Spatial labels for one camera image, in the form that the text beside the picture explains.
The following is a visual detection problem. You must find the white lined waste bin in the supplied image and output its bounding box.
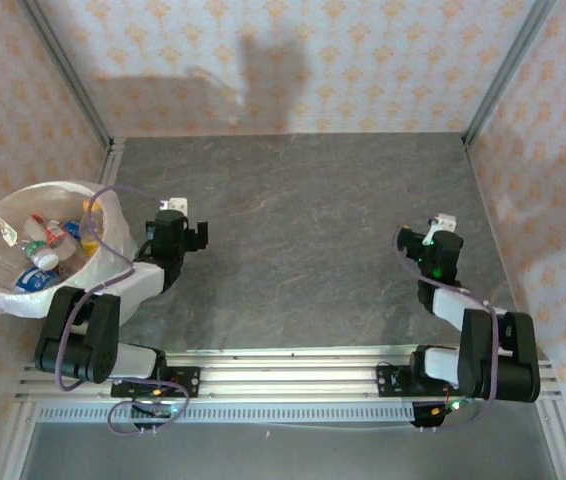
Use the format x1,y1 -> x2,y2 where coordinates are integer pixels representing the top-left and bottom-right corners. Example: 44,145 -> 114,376
0,180 -> 140,319

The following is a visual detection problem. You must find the aluminium base beam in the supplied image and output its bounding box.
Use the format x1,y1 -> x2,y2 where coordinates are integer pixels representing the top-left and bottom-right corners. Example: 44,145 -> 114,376
15,349 -> 562,404

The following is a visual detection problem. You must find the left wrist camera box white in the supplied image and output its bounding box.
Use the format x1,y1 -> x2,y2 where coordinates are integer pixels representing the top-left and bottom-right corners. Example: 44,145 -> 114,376
159,196 -> 190,214

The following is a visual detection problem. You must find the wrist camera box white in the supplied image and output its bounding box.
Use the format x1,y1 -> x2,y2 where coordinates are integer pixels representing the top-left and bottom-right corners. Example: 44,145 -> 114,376
426,212 -> 458,235
159,196 -> 190,214

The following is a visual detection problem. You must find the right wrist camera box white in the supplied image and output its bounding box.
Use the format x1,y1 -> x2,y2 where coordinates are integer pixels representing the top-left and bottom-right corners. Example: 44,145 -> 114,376
426,212 -> 458,235

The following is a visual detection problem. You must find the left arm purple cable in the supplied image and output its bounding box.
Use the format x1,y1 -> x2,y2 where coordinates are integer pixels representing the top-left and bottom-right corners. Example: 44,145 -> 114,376
55,183 -> 192,437

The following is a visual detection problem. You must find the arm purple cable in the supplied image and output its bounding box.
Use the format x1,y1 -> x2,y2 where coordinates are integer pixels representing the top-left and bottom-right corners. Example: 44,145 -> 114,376
393,222 -> 502,432
55,183 -> 192,437

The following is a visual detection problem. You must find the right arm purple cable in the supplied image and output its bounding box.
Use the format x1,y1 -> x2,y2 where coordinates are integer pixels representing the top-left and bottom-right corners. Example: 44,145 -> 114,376
393,222 -> 502,432

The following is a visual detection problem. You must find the small circuit board with wires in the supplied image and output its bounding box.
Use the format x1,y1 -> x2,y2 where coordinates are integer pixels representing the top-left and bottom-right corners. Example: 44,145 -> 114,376
130,387 -> 180,419
411,397 -> 479,430

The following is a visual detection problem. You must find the aluminium frame post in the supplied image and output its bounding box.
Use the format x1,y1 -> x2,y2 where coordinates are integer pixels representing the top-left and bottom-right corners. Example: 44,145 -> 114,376
17,0 -> 117,151
461,0 -> 560,149

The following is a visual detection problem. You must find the grey slotted cable duct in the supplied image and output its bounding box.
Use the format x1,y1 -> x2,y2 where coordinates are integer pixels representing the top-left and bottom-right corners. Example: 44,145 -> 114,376
36,403 -> 417,425

